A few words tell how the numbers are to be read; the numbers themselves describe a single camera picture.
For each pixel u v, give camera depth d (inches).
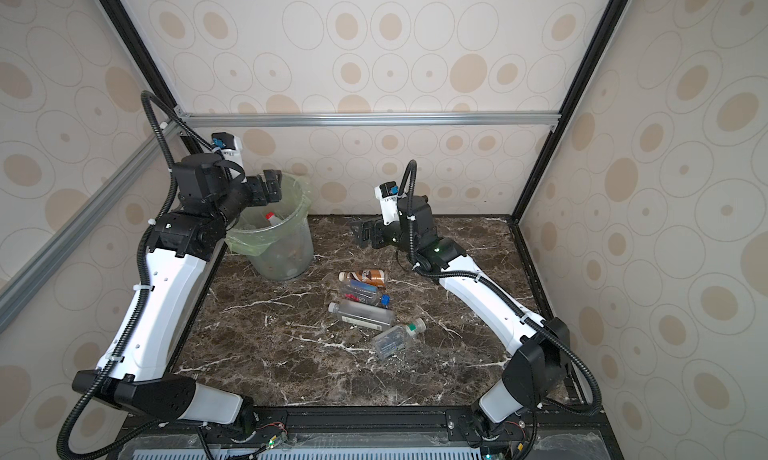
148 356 15.5
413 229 21.6
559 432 29.0
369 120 35.2
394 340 34.9
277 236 32.2
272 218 40.5
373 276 37.5
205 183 18.4
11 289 20.1
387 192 25.0
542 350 16.2
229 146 21.4
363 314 36.0
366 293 37.9
